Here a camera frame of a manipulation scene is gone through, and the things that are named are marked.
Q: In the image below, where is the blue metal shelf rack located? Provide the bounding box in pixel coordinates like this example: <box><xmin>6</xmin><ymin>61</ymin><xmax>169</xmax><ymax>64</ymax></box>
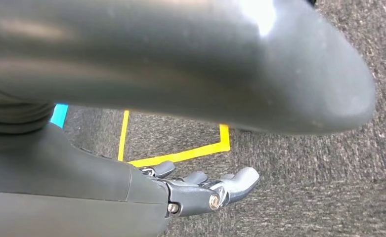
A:
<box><xmin>49</xmin><ymin>103</ymin><xmax>69</xmax><ymax>129</ymax></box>

